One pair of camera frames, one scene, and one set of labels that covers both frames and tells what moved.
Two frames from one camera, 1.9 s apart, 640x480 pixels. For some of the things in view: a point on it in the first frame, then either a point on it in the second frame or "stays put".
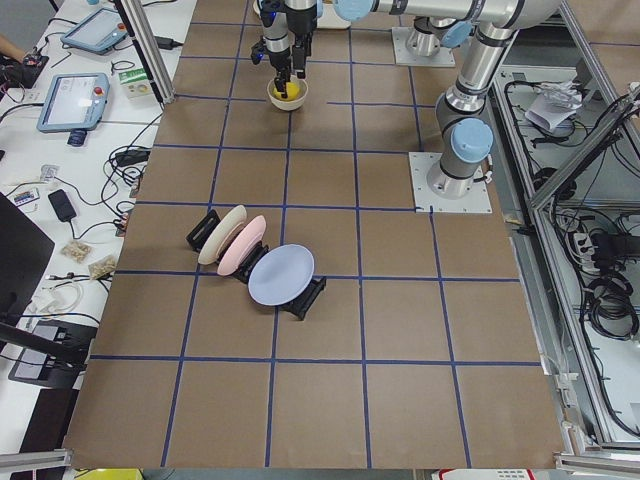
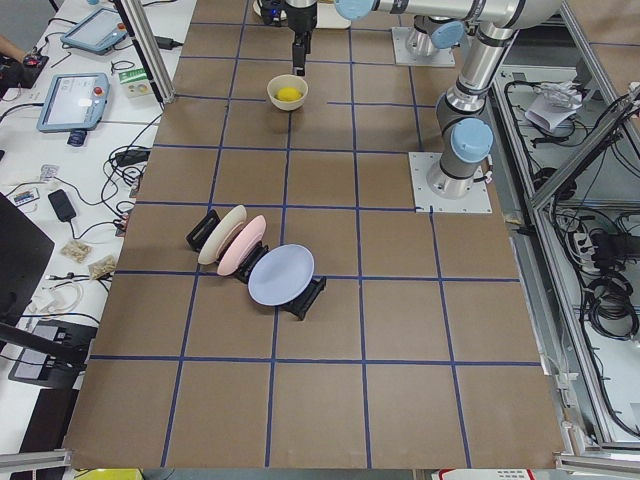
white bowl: [289, 105] stays put
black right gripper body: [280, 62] -> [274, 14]
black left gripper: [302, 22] stays put
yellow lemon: [292, 91] stays put
